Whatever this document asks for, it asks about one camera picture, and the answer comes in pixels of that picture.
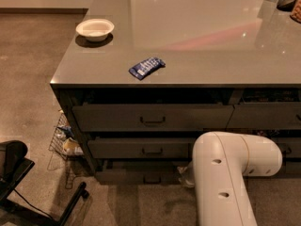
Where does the black cable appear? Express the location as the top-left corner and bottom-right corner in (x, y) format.
(12, 187), (59, 222)

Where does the wire basket with items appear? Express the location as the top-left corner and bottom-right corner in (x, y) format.
(46, 110), (85, 190)

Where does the grey drawer cabinet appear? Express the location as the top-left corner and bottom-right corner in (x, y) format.
(51, 0), (301, 176)

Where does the white paper bowl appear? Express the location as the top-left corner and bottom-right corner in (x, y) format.
(75, 19), (115, 42)

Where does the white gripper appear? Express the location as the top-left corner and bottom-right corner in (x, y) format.
(178, 162), (195, 188)

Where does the blue snack packet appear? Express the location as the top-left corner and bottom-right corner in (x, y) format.
(129, 57), (166, 80)

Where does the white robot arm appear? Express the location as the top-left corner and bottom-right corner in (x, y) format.
(178, 132), (282, 226)

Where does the orange woven object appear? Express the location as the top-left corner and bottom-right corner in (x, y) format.
(290, 0), (301, 23)

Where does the grey drawer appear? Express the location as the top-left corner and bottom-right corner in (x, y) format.
(278, 161), (301, 177)
(228, 103), (301, 130)
(274, 137), (301, 158)
(72, 104), (233, 132)
(87, 137), (195, 159)
(95, 160), (189, 185)

